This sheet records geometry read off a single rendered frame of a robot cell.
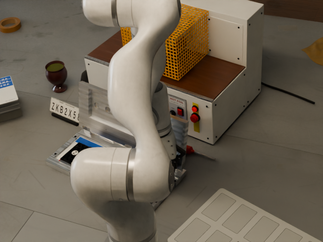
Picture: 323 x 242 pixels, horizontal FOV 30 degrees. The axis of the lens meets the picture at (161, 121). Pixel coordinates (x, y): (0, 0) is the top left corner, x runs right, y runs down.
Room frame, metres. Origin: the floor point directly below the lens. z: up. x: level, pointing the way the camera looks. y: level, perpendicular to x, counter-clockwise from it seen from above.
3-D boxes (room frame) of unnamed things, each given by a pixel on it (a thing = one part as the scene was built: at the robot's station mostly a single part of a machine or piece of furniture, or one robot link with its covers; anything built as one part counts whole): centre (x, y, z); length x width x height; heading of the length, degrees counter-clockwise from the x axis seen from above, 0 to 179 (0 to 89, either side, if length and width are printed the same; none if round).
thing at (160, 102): (1.40, 0.02, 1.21); 0.09 x 0.08 x 0.13; 147
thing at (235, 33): (1.80, -0.16, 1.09); 0.75 x 0.40 x 0.38; 52
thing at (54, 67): (1.97, 0.39, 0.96); 0.09 x 0.09 x 0.11
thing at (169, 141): (1.40, 0.01, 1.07); 0.10 x 0.07 x 0.11; 78
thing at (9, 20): (2.50, 0.66, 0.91); 0.10 x 0.10 x 0.02
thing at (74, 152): (1.54, 0.30, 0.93); 0.10 x 0.05 x 0.01; 141
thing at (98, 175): (0.98, 0.13, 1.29); 0.19 x 0.12 x 0.24; 79
